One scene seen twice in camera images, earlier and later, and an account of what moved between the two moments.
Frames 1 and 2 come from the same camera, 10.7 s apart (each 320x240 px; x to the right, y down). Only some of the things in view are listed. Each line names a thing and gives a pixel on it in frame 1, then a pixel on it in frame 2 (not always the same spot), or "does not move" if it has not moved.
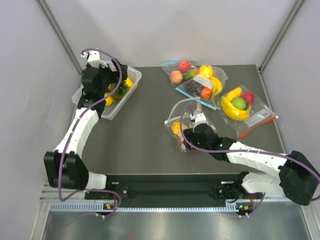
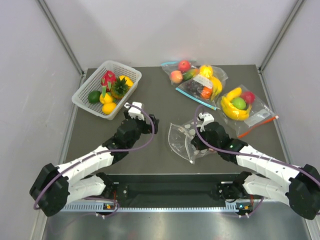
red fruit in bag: [249, 96] does not move
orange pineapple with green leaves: [121, 90] does not move
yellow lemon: [176, 127] → [108, 108]
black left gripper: [114, 75] → [148, 128]
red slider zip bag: [244, 111] does not move
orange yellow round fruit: [206, 70] does not move
